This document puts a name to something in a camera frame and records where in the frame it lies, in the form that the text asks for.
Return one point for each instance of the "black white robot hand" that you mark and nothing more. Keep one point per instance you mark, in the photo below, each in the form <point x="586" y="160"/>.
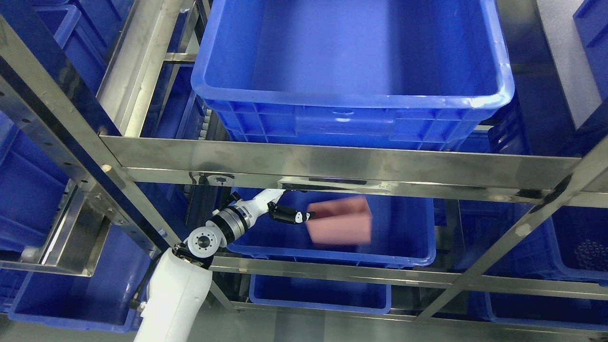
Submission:
<point x="288" y="215"/>

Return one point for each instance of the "pink plastic storage box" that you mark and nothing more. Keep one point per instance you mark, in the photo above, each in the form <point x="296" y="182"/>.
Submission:
<point x="341" y="222"/>

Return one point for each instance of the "blue bottom shelf bin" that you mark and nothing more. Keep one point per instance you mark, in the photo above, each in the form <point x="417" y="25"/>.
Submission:
<point x="308" y="293"/>

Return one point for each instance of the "blue target shelf bin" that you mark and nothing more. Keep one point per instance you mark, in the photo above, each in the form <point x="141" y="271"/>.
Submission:
<point x="402" y="236"/>

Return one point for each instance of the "steel shelf rack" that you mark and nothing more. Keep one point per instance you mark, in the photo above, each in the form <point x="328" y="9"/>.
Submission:
<point x="43" y="92"/>

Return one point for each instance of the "blue bin right shelf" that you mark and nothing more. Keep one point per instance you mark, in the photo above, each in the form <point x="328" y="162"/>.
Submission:
<point x="571" y="245"/>

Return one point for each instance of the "large blue top bin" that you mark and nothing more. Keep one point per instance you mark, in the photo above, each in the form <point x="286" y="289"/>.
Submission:
<point x="385" y="74"/>

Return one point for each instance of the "blue bin lower left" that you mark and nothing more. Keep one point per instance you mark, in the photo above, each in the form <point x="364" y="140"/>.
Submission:
<point x="100" y="302"/>

